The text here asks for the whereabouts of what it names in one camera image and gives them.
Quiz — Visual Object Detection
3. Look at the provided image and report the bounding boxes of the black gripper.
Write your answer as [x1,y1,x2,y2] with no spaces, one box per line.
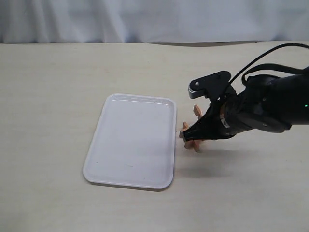
[182,95,253,142]

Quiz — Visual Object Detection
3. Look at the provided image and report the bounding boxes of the wooden notched piece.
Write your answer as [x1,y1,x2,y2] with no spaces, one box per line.
[182,122,193,149]
[193,104,203,119]
[193,140,204,153]

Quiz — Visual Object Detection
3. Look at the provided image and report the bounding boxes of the white plastic tray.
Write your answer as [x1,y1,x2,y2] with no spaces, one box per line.
[83,93,177,190]

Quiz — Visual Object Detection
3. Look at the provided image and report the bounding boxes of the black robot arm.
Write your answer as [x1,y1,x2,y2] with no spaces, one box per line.
[180,63,309,142]

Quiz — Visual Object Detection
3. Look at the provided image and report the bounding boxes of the white backdrop curtain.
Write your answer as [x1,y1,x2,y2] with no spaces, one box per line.
[0,0,309,44]

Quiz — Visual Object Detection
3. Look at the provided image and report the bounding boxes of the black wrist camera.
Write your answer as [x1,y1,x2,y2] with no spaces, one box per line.
[188,71,236,101]

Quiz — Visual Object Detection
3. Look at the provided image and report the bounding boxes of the black cable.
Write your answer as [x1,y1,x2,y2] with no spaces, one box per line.
[226,43,309,85]

